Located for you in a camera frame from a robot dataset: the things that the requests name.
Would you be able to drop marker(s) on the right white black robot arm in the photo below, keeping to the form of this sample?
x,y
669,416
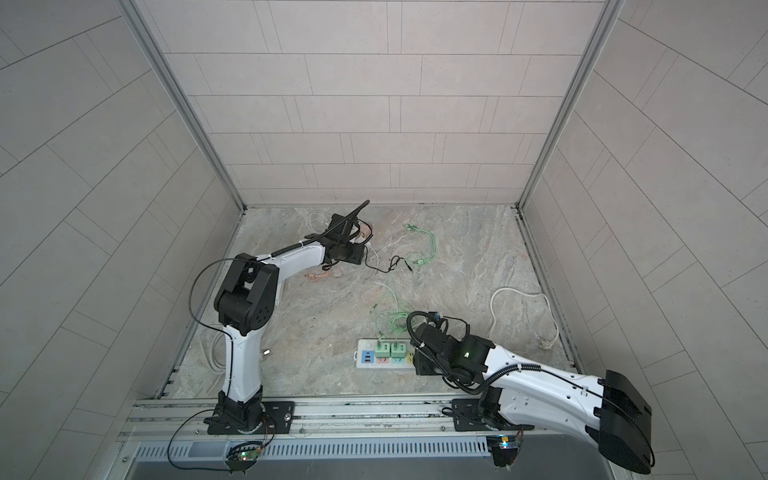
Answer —
x,y
624,438

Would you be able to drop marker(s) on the green circuit board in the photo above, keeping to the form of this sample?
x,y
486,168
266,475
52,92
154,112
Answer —
x,y
242,457
503,450

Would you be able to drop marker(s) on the white multicolour socket power strip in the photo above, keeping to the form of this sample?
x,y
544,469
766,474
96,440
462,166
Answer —
x,y
365,356

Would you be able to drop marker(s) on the right green circuit board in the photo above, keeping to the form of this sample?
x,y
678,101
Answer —
x,y
503,450

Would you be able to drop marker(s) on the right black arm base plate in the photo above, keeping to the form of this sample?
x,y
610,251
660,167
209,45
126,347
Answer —
x,y
472,415

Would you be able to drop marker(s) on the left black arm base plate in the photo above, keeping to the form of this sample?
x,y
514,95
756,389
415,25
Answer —
x,y
276,417

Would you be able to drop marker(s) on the white charger with black cable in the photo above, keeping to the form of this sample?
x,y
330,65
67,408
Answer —
x,y
374,262

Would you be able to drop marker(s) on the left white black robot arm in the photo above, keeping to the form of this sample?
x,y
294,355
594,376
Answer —
x,y
245,303

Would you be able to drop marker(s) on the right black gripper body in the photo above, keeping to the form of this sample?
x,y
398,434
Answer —
x,y
426,367

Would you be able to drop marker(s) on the green charger adapter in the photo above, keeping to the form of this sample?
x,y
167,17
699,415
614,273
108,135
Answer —
x,y
398,350
382,349

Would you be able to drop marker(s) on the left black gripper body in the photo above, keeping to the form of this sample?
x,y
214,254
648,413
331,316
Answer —
x,y
351,253

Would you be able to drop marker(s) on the left green circuit board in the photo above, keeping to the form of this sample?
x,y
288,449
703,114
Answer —
x,y
242,457

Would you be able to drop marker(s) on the aluminium mounting rail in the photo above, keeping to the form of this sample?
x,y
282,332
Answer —
x,y
361,416

